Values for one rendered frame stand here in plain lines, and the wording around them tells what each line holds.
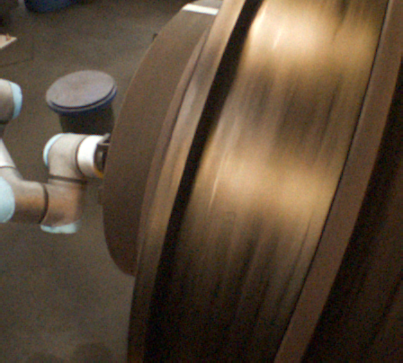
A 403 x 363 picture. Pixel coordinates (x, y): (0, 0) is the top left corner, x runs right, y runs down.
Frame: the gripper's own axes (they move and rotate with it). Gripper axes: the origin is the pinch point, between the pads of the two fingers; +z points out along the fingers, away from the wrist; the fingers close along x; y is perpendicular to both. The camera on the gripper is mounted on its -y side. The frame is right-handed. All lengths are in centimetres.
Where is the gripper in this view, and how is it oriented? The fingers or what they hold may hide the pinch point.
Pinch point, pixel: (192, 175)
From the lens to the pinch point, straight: 75.1
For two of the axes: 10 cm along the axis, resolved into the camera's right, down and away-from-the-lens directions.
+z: 8.6, 0.8, -5.0
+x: 4.4, -6.1, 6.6
